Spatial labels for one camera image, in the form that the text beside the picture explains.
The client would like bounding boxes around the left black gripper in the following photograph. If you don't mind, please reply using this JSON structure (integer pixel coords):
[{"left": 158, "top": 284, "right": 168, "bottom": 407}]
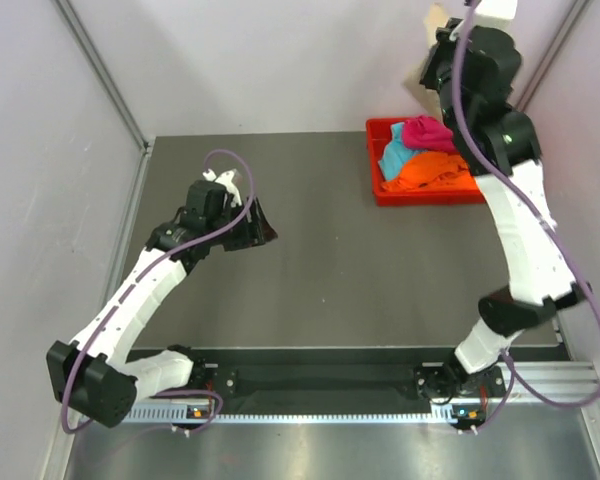
[{"left": 206, "top": 196, "right": 277, "bottom": 252}]

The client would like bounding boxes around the beige t shirt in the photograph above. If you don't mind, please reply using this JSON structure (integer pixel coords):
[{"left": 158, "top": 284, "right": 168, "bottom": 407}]
[{"left": 402, "top": 3, "right": 450, "bottom": 122}]

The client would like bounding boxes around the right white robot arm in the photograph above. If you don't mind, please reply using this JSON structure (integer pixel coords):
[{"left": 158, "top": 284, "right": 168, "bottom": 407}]
[{"left": 419, "top": 1, "right": 584, "bottom": 396}]

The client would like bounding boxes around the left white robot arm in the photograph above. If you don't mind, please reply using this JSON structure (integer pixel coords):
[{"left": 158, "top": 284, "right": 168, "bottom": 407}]
[{"left": 46, "top": 170, "right": 277, "bottom": 428}]

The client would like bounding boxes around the pink t shirt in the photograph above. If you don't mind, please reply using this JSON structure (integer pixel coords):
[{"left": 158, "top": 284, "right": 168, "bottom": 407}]
[{"left": 401, "top": 115, "right": 457, "bottom": 154}]

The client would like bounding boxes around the red plastic bin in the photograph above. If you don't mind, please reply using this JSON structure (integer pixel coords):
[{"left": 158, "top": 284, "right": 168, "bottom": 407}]
[{"left": 365, "top": 117, "right": 486, "bottom": 207}]

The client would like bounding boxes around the light blue t shirt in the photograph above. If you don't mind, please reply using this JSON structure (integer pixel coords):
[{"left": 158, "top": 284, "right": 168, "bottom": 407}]
[{"left": 378, "top": 122, "right": 418, "bottom": 181}]

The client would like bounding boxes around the orange t shirt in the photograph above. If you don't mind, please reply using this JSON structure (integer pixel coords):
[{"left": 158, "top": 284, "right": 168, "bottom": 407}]
[{"left": 381, "top": 151, "right": 477, "bottom": 193}]

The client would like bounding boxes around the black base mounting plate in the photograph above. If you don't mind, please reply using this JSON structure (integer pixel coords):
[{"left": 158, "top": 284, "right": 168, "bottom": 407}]
[{"left": 186, "top": 347, "right": 505, "bottom": 416}]

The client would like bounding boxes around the right aluminium corner post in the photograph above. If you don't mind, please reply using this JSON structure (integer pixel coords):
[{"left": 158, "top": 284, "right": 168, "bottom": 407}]
[{"left": 516, "top": 0, "right": 593, "bottom": 111}]

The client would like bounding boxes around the aluminium corner post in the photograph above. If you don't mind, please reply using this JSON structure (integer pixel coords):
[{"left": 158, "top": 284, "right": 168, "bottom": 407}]
[
  {"left": 51, "top": 0, "right": 150, "bottom": 154},
  {"left": 516, "top": 0, "right": 593, "bottom": 111}
]

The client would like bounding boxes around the left aluminium corner post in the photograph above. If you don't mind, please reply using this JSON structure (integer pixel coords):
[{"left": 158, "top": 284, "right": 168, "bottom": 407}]
[{"left": 51, "top": 0, "right": 150, "bottom": 154}]

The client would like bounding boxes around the aluminium front rail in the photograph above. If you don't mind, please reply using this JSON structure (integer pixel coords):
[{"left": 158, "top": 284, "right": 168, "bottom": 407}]
[{"left": 101, "top": 362, "right": 599, "bottom": 431}]

